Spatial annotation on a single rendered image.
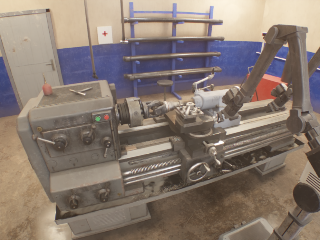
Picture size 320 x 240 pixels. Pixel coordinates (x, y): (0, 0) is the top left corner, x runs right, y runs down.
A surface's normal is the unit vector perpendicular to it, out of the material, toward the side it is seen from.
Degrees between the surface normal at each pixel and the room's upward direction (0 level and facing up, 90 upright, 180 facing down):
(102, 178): 32
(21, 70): 90
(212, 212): 0
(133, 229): 0
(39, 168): 90
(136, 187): 0
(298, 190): 90
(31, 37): 90
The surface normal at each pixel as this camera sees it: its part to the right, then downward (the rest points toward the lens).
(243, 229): 0.00, -0.87
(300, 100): -0.94, 0.03
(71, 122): 0.34, 0.46
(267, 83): -0.77, 0.31
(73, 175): 0.18, -0.50
